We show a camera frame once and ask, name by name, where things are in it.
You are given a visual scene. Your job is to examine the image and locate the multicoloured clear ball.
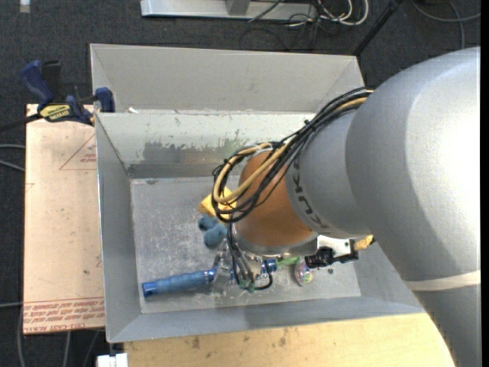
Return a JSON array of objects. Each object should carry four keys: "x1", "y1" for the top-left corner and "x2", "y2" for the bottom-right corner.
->
[{"x1": 293, "y1": 261, "x2": 316, "y2": 287}]

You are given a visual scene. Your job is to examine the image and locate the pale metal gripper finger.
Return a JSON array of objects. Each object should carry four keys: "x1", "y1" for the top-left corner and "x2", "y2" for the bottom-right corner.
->
[
  {"x1": 213, "y1": 274, "x2": 234, "y2": 294},
  {"x1": 212, "y1": 253, "x2": 231, "y2": 274}
]

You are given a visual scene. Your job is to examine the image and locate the teal soft toy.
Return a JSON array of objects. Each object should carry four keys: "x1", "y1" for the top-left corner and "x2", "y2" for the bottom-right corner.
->
[{"x1": 197, "y1": 214, "x2": 229, "y2": 248}]

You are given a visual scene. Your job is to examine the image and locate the brown cardboard board, red print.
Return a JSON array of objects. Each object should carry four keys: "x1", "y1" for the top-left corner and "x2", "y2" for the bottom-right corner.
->
[{"x1": 22, "y1": 103, "x2": 106, "y2": 336}]

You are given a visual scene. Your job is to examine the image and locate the blue-handled metal tool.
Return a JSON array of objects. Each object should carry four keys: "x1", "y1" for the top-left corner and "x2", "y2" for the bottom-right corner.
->
[{"x1": 141, "y1": 268, "x2": 215, "y2": 300}]

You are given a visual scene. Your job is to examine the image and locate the black cylinder on white bracket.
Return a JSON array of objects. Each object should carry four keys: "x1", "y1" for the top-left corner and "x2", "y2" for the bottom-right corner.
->
[{"x1": 304, "y1": 235, "x2": 362, "y2": 271}]

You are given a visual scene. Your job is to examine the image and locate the grey metal bin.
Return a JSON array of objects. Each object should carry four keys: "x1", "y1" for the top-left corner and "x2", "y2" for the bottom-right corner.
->
[{"x1": 89, "y1": 43, "x2": 426, "y2": 344}]

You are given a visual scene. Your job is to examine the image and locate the yellow block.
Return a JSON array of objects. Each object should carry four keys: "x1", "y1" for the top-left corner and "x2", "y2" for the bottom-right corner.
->
[{"x1": 198, "y1": 187, "x2": 238, "y2": 222}]

